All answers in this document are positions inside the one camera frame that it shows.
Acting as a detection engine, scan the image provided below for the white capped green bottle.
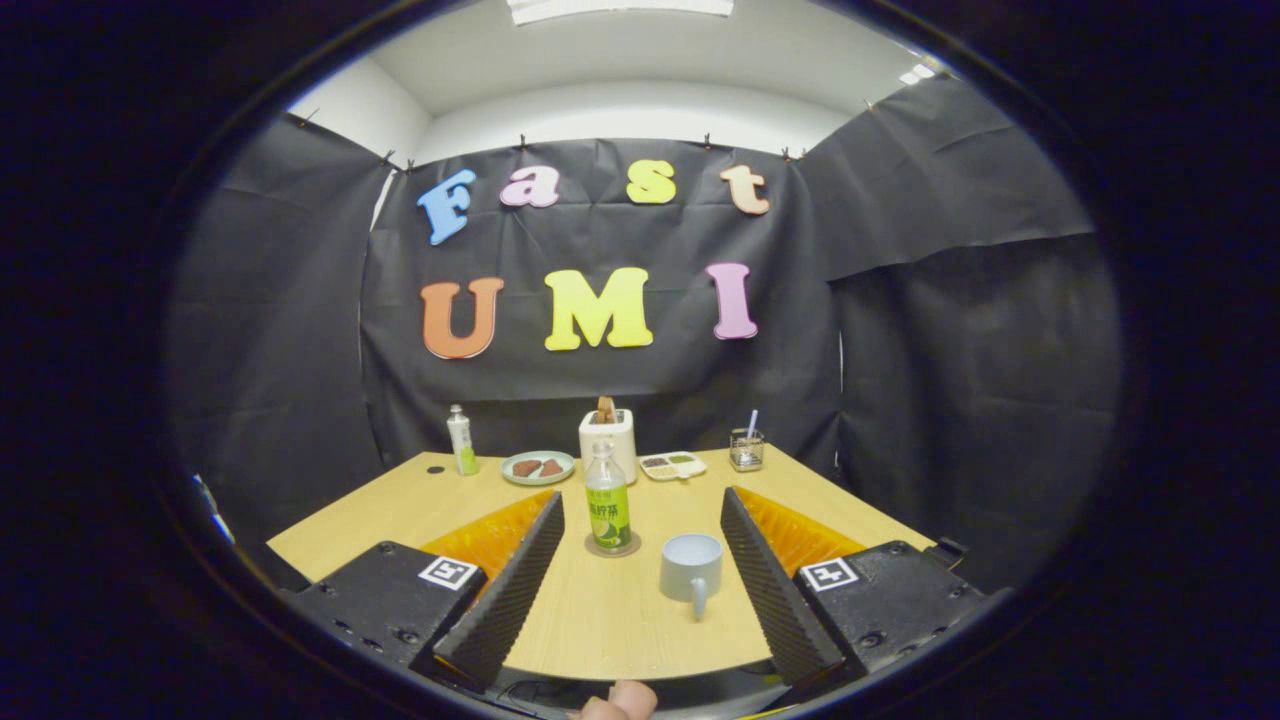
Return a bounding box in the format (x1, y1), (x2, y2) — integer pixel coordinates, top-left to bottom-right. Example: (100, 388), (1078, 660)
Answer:
(446, 404), (480, 477)

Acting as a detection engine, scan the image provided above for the black backdrop cloth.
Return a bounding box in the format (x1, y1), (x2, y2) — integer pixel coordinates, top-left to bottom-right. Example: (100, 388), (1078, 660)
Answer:
(165, 75), (1121, 591)

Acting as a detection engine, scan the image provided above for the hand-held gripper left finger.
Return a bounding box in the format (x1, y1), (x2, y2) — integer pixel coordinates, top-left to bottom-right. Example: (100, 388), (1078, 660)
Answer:
(285, 490), (566, 693)

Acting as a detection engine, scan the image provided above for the light grey cup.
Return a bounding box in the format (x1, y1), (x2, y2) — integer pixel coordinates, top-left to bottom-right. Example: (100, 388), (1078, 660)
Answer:
(659, 533), (724, 622)

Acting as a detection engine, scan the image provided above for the green label juice bottle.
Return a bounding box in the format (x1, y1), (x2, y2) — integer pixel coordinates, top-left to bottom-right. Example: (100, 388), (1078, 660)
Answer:
(585, 438), (633, 553)

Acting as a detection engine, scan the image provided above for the wooden table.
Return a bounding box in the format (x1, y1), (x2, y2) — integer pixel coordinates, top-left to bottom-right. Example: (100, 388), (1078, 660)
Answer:
(266, 445), (936, 681)

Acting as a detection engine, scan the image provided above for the long ceiling light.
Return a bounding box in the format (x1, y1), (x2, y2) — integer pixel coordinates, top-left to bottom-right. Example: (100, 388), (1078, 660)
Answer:
(507, 0), (736, 26)

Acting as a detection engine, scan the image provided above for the white toaster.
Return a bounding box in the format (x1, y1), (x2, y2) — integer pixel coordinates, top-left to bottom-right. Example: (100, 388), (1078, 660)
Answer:
(579, 408), (639, 485)

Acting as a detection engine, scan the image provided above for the monitor screen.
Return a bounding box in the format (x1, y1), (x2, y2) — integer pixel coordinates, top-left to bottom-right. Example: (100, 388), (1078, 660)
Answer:
(196, 476), (237, 546)

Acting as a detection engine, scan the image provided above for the white compartment tray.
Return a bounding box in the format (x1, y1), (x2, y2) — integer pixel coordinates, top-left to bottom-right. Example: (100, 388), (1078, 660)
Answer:
(639, 451), (708, 482)

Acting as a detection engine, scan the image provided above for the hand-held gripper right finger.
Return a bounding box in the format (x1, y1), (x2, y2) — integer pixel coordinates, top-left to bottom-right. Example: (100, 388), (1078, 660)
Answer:
(720, 486), (986, 689)

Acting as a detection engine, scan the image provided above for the pale green plate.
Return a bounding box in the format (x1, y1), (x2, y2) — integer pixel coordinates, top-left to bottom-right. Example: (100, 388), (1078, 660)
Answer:
(500, 450), (577, 487)

